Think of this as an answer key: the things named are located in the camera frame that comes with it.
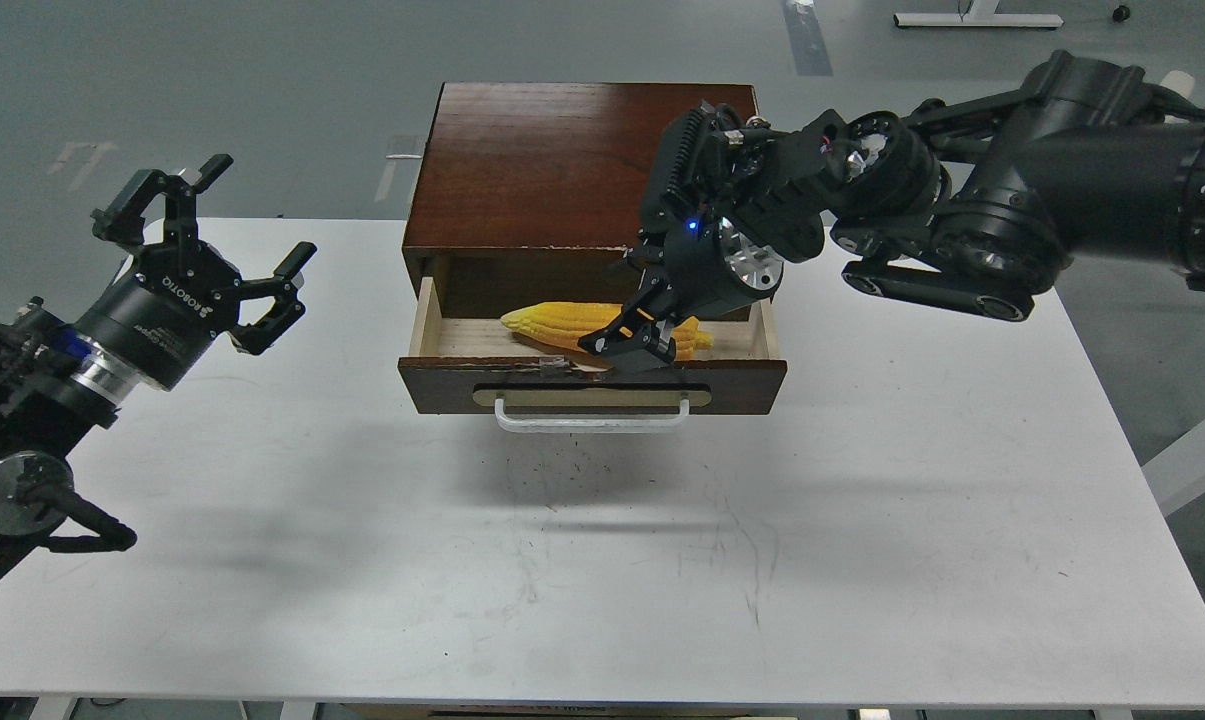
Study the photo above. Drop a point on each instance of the yellow corn cob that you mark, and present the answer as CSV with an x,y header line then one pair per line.
x,y
561,324

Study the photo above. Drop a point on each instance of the dark wooden cabinet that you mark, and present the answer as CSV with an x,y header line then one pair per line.
x,y
530,192

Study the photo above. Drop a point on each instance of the white table leg base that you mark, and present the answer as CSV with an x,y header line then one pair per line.
x,y
978,15

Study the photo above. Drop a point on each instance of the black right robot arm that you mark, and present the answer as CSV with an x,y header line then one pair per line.
x,y
975,207

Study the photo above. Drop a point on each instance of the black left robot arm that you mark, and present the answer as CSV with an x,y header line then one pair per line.
x,y
59,380

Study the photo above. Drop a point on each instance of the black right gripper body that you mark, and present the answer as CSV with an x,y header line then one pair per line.
x,y
699,270

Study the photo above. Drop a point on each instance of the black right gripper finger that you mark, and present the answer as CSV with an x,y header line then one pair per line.
x,y
654,300
647,344

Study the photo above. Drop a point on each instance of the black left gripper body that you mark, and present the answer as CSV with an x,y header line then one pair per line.
x,y
159,317

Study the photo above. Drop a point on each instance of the wooden drawer with white handle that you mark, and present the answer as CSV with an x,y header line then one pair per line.
x,y
477,366

